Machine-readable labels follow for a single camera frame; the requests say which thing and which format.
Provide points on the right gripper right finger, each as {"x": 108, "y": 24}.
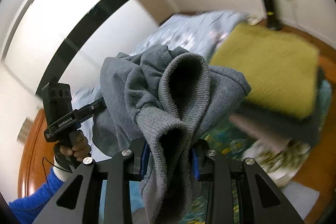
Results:
{"x": 259, "y": 199}

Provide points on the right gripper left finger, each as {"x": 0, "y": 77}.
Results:
{"x": 100, "y": 185}

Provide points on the grey sweatshirt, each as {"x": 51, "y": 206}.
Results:
{"x": 170, "y": 98}

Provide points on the blue sleeve forearm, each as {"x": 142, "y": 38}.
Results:
{"x": 26, "y": 209}

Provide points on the left hand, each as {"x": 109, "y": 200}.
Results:
{"x": 80, "y": 149}

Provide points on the teal floral blanket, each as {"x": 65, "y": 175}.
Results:
{"x": 281, "y": 167}

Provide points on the pink folded garment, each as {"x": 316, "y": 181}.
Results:
{"x": 265, "y": 134}

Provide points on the dark folded garment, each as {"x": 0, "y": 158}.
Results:
{"x": 306, "y": 130}

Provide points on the white wardrobe with black stripe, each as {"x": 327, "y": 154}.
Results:
{"x": 67, "y": 41}

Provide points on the olive green knit sweater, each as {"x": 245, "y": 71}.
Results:
{"x": 280, "y": 67}

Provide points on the light blue floral duvet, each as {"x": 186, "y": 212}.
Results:
{"x": 202, "y": 33}

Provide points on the black cylindrical speaker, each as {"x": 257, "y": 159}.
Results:
{"x": 272, "y": 20}

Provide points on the orange wooden bed frame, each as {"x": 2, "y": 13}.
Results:
{"x": 36, "y": 158}

